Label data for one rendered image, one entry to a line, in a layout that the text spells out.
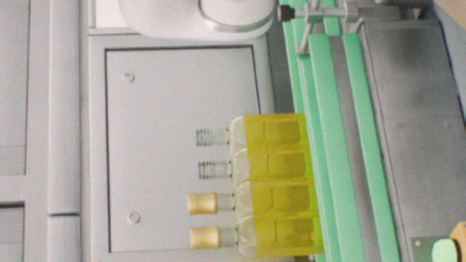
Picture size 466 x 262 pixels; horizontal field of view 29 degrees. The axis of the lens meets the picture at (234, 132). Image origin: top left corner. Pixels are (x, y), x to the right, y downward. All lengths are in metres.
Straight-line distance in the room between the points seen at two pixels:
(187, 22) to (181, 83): 0.52
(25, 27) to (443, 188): 0.89
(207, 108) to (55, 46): 0.31
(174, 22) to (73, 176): 0.51
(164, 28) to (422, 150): 0.43
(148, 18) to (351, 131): 0.38
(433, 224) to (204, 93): 0.56
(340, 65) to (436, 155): 0.21
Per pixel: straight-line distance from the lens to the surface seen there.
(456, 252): 1.22
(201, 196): 1.40
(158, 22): 1.15
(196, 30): 1.16
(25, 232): 1.57
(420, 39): 1.45
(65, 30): 1.74
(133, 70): 1.68
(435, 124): 1.37
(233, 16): 1.12
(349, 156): 1.33
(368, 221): 1.29
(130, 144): 1.60
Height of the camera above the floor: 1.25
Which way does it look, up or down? 7 degrees down
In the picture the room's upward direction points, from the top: 92 degrees counter-clockwise
